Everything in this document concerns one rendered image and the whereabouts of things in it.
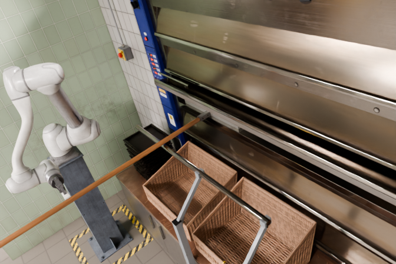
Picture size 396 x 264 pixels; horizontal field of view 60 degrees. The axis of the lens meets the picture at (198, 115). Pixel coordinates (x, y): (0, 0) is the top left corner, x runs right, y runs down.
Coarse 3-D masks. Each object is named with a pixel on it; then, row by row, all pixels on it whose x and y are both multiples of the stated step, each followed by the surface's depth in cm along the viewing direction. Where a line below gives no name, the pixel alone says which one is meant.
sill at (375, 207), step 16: (192, 112) 242; (224, 128) 217; (240, 128) 209; (256, 144) 196; (272, 144) 191; (288, 160) 179; (304, 160) 175; (320, 176) 165; (336, 176) 162; (352, 192) 153; (368, 192) 151; (384, 208) 143
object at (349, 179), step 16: (208, 96) 205; (240, 112) 183; (256, 112) 183; (272, 128) 165; (288, 128) 165; (304, 144) 151; (320, 144) 151; (336, 160) 139; (352, 160) 139; (368, 160) 138; (368, 176) 129; (384, 176) 128
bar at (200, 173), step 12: (144, 132) 228; (180, 156) 199; (192, 168) 189; (192, 192) 187; (228, 192) 168; (240, 204) 161; (180, 216) 188; (264, 216) 152; (180, 228) 189; (264, 228) 152; (180, 240) 194; (252, 252) 152
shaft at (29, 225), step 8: (184, 128) 217; (168, 136) 212; (160, 144) 208; (144, 152) 204; (128, 160) 200; (136, 160) 201; (120, 168) 196; (104, 176) 192; (112, 176) 194; (96, 184) 189; (80, 192) 185; (72, 200) 183; (56, 208) 179; (40, 216) 176; (48, 216) 177; (32, 224) 173; (16, 232) 170; (24, 232) 172; (8, 240) 168
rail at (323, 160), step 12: (168, 84) 219; (192, 96) 200; (216, 108) 184; (240, 120) 171; (264, 132) 159; (288, 144) 149; (312, 156) 140; (336, 168) 132; (360, 180) 125; (372, 180) 123; (384, 192) 119
